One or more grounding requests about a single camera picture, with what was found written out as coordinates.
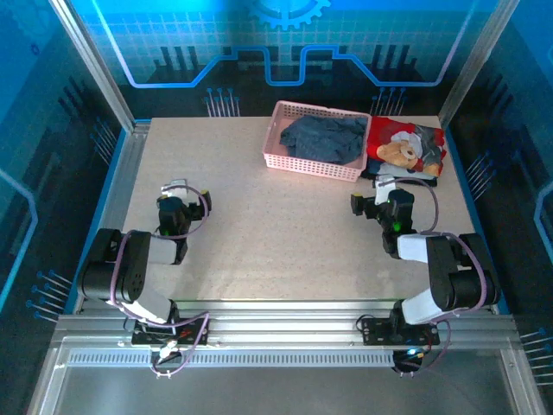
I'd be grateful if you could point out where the aluminium frame rail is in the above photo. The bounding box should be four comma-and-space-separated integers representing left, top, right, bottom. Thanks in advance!
55, 300, 519, 349

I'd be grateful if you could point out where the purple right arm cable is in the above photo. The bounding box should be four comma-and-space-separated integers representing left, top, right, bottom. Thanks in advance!
399, 176, 488, 375

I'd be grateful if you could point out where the aluminium frame post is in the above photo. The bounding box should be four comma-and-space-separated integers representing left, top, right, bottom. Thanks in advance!
48, 0, 140, 131
438, 0, 522, 129

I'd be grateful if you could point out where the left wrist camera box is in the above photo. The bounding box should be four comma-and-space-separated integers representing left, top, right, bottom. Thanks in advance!
160, 179, 190, 201

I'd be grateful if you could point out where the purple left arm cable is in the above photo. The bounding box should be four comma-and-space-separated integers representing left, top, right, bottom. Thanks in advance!
107, 184, 212, 380

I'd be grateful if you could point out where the grey metal tray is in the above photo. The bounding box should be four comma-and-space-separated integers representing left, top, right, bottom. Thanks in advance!
25, 336, 545, 415

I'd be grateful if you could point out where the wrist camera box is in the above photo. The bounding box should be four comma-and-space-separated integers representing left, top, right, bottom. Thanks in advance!
160, 179, 190, 201
373, 174, 397, 207

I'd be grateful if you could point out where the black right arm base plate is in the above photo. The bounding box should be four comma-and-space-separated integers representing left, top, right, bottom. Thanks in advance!
357, 315, 441, 347

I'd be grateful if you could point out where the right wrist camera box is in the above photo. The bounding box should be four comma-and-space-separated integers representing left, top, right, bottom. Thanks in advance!
373, 174, 397, 207

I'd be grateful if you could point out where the white cable connector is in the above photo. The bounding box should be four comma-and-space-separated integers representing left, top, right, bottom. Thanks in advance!
157, 339, 182, 360

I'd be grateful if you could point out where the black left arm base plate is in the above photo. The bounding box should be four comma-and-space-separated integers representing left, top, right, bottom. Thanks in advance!
131, 317, 211, 347

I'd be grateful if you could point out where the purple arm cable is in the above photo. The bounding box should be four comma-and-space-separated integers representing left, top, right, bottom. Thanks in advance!
107, 184, 212, 380
399, 176, 488, 375

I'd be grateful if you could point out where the pink plastic basket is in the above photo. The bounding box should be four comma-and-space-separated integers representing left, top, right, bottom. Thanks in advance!
261, 99, 373, 183

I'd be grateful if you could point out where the aluminium side rail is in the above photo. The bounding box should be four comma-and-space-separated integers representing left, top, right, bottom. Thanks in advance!
73, 119, 152, 312

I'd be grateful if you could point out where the blue denim t-shirt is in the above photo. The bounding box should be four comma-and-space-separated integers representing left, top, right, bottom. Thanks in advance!
279, 114, 369, 165

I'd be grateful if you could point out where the red teddy bear t-shirt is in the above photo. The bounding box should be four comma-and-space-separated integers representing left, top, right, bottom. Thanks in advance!
365, 115, 448, 179

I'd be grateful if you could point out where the slotted grey cable duct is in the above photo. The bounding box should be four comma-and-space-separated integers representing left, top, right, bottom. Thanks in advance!
67, 349, 397, 369

